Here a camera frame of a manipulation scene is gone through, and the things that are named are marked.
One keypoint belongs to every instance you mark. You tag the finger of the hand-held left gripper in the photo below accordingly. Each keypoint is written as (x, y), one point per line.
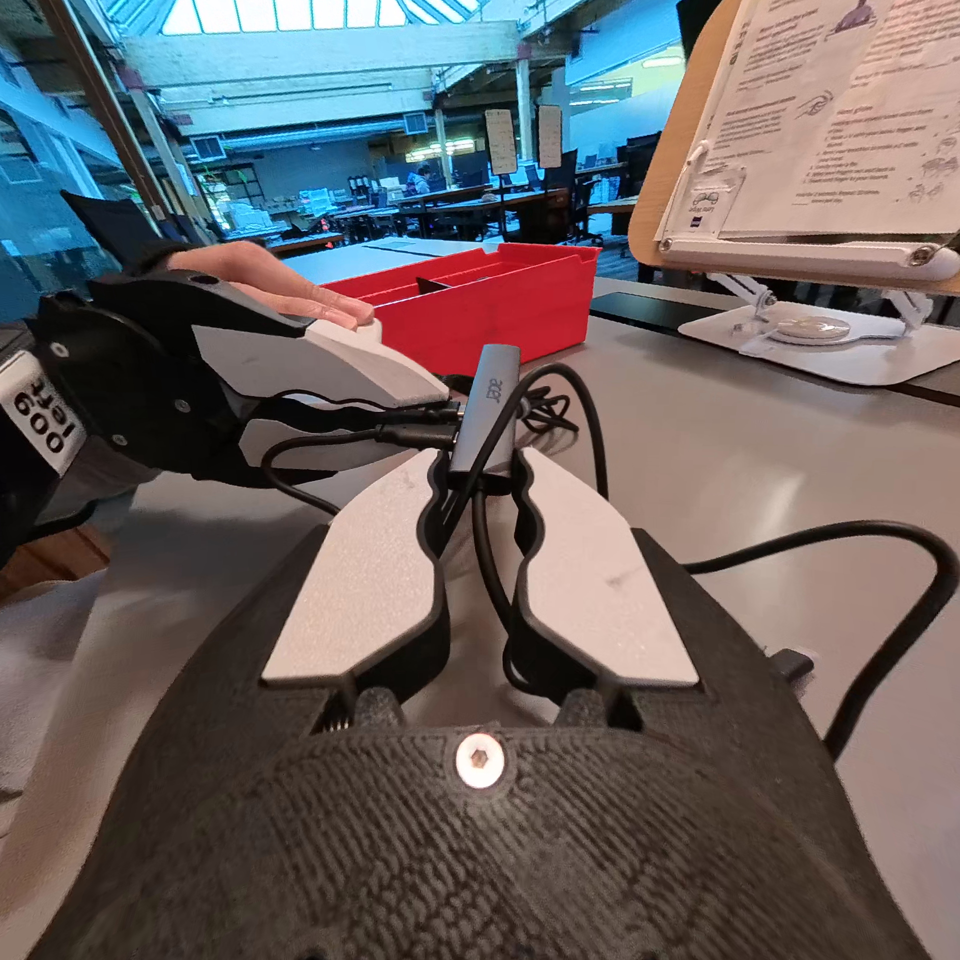
(315, 364)
(315, 450)

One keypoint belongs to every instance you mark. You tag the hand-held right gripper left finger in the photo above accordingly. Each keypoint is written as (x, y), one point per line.
(352, 585)

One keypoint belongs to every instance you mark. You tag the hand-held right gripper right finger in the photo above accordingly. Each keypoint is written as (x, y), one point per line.
(600, 585)

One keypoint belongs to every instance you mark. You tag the grey USB hub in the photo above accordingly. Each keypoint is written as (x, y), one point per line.
(487, 420)

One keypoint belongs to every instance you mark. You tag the grey desk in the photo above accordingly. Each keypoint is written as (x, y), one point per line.
(750, 465)

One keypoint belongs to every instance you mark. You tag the person's left hand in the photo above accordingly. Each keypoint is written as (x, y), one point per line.
(262, 274)

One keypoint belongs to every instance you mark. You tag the black office chair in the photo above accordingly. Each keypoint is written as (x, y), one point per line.
(112, 221)
(566, 187)

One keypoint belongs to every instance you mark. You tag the red plastic box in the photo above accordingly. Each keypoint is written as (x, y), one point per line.
(487, 322)

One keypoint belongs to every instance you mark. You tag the white flip board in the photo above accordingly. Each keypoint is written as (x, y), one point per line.
(499, 142)
(550, 136)

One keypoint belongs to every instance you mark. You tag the person's pale garment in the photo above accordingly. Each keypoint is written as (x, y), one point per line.
(37, 675)

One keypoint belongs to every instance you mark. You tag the wooden document stand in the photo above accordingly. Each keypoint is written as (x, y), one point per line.
(885, 360)

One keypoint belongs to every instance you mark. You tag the small white card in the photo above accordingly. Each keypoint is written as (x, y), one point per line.
(712, 210)

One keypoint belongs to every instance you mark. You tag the black monitor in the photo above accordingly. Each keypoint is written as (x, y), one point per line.
(705, 26)

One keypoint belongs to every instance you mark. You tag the illustrated instruction sheet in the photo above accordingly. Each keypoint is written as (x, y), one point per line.
(862, 112)

